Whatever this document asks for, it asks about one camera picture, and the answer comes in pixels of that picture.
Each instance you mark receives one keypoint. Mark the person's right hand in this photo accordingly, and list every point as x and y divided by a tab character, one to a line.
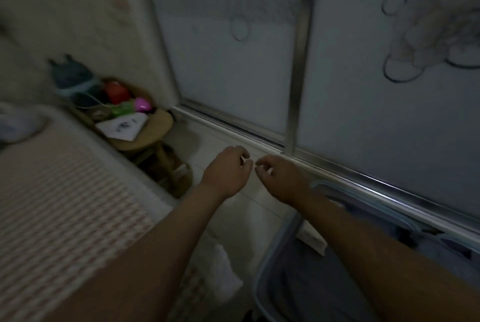
281	179

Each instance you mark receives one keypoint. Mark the person's left hand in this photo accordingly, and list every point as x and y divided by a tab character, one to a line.
227	172

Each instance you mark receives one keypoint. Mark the grey-blue suitcase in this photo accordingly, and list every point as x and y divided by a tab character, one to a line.
315	288

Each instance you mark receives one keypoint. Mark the white printed slipper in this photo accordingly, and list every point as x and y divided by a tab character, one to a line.
19	122

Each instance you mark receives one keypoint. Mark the person's right forearm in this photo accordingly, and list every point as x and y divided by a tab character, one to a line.
382	258

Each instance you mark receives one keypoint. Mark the wooden bedside tray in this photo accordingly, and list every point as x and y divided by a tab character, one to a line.
154	132

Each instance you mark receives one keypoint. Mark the pink ball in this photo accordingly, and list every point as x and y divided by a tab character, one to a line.
142	104

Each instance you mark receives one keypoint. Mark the white printed card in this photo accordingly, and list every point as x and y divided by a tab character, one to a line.
121	127

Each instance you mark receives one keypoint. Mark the green toy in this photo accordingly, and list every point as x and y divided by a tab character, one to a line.
122	109

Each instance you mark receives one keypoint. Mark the grey sliding door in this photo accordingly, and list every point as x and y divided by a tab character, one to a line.
225	41

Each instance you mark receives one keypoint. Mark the red toy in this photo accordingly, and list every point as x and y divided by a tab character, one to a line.
116	92

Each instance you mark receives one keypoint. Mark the teal round bunny lamp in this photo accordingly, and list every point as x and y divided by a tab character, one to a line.
73	77

